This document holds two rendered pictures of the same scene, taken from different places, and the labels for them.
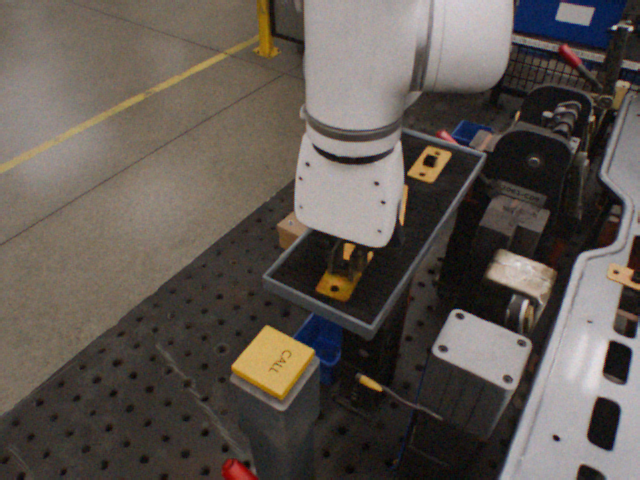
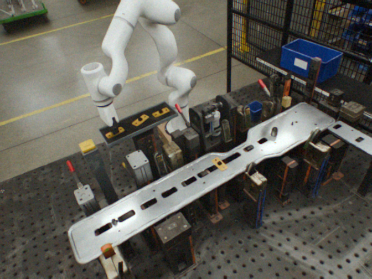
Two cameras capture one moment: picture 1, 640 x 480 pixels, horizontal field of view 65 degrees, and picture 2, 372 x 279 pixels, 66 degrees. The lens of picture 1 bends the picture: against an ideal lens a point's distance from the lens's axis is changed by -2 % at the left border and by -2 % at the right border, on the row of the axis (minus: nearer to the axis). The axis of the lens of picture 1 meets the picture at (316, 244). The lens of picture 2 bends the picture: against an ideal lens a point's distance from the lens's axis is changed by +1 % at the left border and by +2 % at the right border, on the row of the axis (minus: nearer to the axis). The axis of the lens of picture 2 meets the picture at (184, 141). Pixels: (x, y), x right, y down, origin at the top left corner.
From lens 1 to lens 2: 0.99 m
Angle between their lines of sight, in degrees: 23
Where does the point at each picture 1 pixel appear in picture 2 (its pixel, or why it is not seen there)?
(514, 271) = (169, 147)
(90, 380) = not seen: hidden behind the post
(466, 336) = (135, 155)
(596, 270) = (210, 158)
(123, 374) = not seen: hidden behind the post
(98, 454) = (79, 173)
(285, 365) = (87, 146)
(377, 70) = (93, 90)
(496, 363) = (135, 163)
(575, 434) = (159, 191)
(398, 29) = (93, 84)
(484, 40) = (106, 88)
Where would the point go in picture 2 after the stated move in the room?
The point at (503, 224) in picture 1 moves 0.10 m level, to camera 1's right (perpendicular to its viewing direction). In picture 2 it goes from (176, 134) to (195, 139)
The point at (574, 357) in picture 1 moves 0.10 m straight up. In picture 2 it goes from (177, 176) to (175, 161)
